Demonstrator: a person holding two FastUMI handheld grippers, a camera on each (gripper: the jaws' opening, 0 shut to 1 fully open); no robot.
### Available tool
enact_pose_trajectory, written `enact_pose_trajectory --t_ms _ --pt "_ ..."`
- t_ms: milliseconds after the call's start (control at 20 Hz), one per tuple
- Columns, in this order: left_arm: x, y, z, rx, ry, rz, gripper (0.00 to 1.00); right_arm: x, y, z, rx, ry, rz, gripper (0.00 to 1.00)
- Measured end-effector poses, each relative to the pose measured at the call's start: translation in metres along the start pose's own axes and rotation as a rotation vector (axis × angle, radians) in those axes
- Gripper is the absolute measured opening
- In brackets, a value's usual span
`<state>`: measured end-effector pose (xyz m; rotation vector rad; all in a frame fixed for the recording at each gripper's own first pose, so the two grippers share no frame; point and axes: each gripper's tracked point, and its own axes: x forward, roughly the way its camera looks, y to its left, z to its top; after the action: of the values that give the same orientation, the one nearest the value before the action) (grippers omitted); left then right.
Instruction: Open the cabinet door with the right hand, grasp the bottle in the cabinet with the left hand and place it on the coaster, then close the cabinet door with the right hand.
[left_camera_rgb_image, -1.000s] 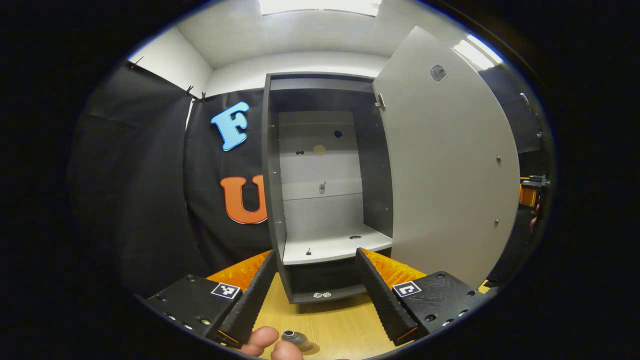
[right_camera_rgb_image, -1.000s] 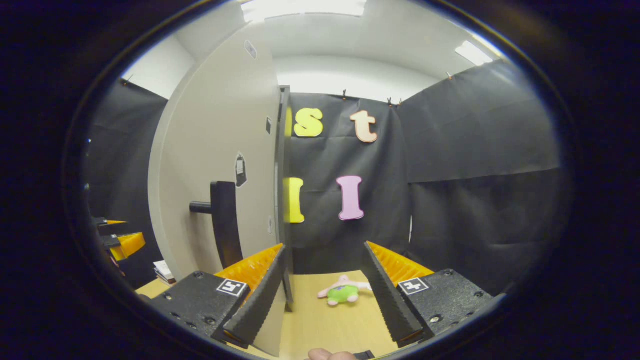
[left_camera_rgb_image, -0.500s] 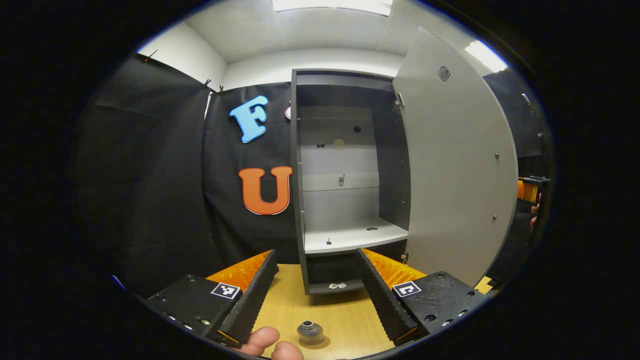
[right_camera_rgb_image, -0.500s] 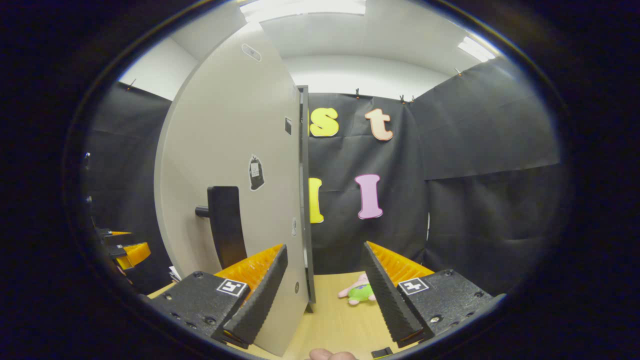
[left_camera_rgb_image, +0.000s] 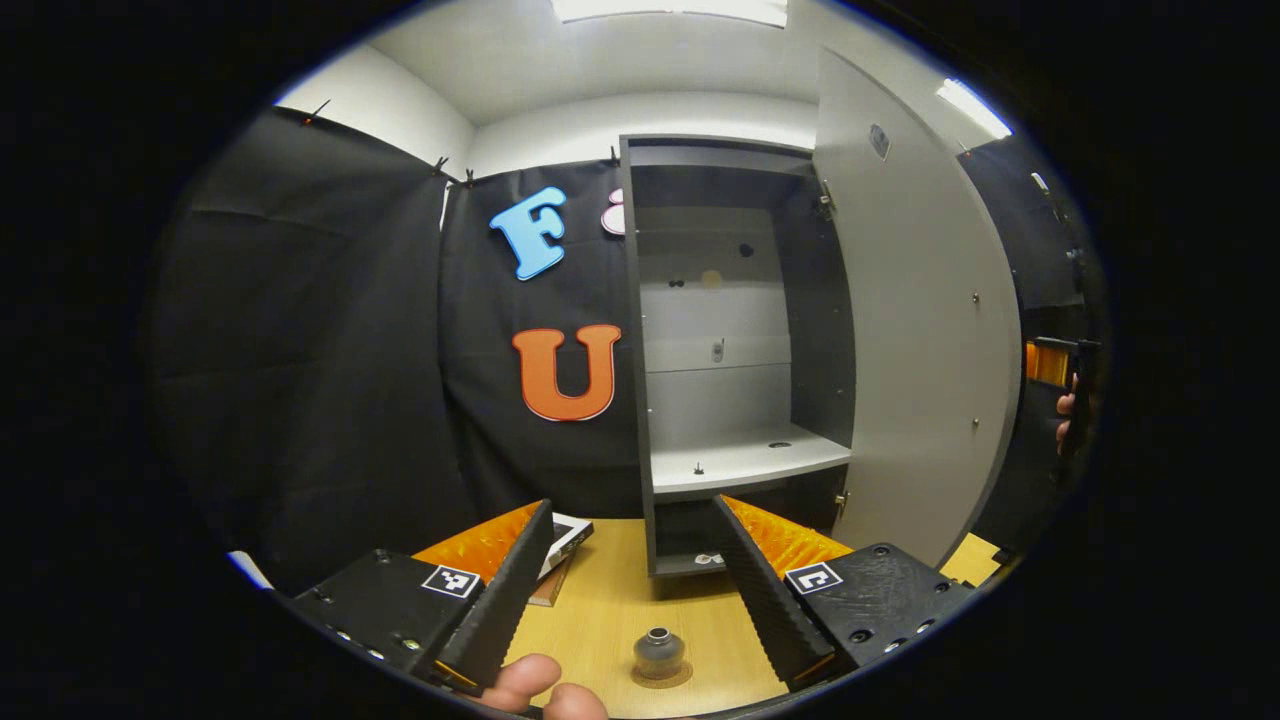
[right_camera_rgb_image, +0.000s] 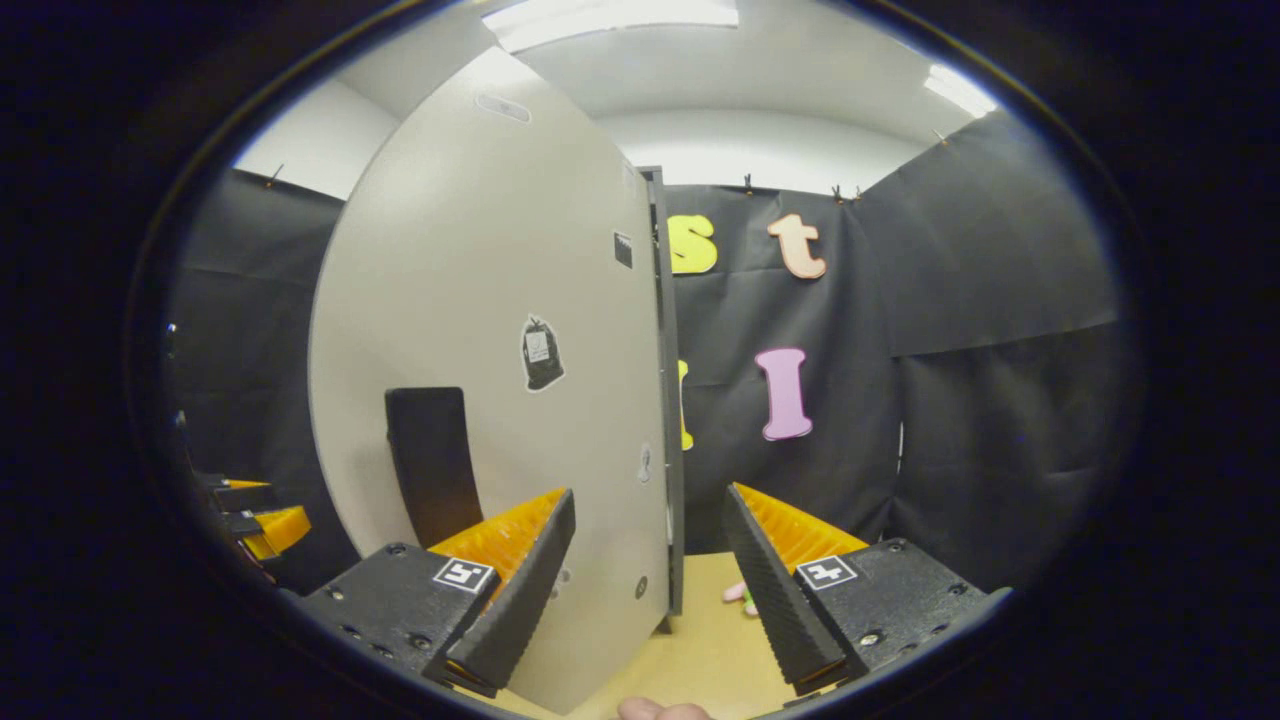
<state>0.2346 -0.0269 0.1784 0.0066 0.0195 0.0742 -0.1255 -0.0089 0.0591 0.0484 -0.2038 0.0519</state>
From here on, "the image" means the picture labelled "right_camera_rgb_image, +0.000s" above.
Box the black backdrop cloth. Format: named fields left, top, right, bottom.
left=165, top=108, right=1146, bottom=596

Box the beige cabinet door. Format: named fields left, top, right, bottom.
left=307, top=45, right=673, bottom=716

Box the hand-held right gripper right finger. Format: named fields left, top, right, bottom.
left=720, top=482, right=991, bottom=698

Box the grey cabinet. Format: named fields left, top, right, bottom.
left=640, top=165, right=689, bottom=636

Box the ceiling light panel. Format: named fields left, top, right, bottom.
left=922, top=63, right=1001, bottom=121

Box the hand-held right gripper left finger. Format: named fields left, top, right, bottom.
left=300, top=488, right=578, bottom=699

